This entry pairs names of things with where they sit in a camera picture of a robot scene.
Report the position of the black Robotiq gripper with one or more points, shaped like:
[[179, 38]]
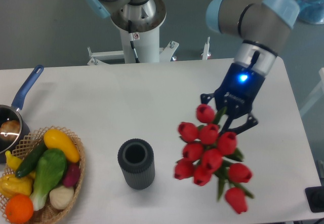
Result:
[[237, 93]]

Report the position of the red tulip bouquet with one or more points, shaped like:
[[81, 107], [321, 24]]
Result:
[[208, 153]]

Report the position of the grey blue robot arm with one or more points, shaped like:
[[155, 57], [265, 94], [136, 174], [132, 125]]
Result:
[[263, 26]]

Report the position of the dark grey ribbed vase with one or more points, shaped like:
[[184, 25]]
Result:
[[136, 160]]

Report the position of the black device at table edge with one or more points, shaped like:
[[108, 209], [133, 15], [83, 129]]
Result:
[[314, 197]]

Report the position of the blue plastic bag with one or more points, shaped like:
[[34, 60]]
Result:
[[311, 11]]

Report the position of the purple red radish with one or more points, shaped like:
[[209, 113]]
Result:
[[72, 175]]

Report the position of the yellow squash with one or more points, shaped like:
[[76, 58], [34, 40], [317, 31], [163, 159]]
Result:
[[54, 138]]

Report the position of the green bok choy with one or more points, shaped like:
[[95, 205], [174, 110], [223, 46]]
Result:
[[49, 172]]

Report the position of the white garlic bulb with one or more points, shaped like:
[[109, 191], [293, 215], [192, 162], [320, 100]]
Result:
[[61, 196]]

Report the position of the dark green cucumber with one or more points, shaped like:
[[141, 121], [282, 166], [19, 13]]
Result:
[[31, 160]]

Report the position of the brown bread roll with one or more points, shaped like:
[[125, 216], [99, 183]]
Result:
[[10, 130]]

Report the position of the yellow bell pepper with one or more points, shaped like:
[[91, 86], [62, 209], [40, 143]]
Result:
[[12, 186]]

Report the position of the orange fruit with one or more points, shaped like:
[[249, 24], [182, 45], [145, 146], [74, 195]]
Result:
[[19, 209]]

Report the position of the white metal base frame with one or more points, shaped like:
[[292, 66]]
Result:
[[166, 54]]

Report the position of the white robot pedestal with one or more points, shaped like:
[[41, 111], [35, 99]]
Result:
[[139, 28]]

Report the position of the blue handled saucepan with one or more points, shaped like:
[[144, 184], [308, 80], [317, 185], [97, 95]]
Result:
[[12, 112]]

